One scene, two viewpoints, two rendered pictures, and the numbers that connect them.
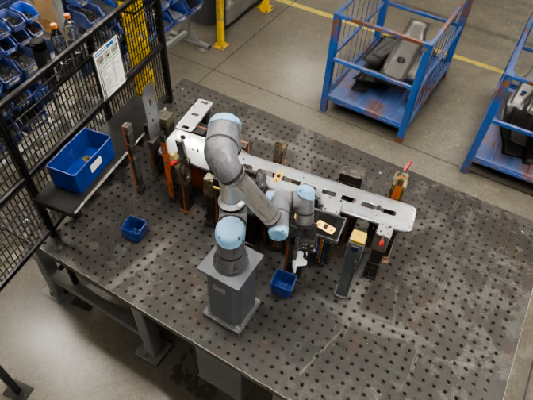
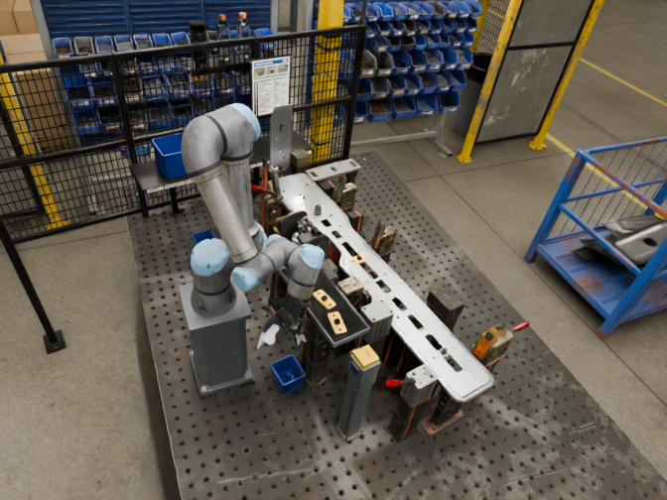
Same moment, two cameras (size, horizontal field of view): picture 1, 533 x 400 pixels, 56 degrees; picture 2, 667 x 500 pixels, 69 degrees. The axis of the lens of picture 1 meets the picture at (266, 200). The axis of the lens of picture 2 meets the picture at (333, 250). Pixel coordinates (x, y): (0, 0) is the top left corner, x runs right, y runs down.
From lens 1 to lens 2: 103 cm
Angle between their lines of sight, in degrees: 24
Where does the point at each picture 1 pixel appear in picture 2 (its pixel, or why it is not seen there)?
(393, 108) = (613, 295)
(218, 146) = (195, 125)
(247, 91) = (458, 207)
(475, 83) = not seen: outside the picture
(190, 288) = not seen: hidden behind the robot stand
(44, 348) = (101, 320)
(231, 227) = (210, 250)
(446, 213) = (564, 429)
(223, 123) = (226, 110)
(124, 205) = not seen: hidden behind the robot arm
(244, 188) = (208, 192)
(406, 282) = (437, 472)
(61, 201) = (147, 177)
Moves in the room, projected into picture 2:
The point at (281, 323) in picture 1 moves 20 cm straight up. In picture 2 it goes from (252, 416) to (252, 386)
